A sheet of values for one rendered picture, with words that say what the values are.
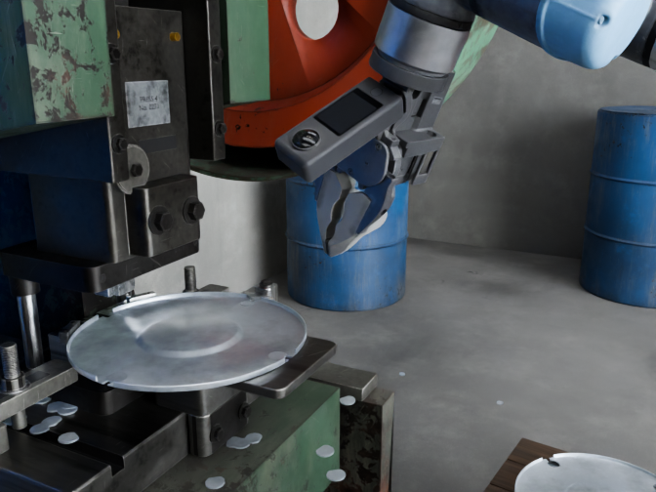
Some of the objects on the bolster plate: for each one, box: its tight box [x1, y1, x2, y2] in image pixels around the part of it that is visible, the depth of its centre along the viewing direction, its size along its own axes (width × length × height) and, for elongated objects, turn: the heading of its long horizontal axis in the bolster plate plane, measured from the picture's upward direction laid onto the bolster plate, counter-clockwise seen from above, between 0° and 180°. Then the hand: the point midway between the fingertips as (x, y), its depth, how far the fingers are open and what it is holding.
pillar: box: [17, 294, 45, 369], centre depth 83 cm, size 2×2×14 cm
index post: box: [255, 279, 278, 302], centre depth 99 cm, size 3×3×10 cm
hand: (328, 246), depth 68 cm, fingers closed
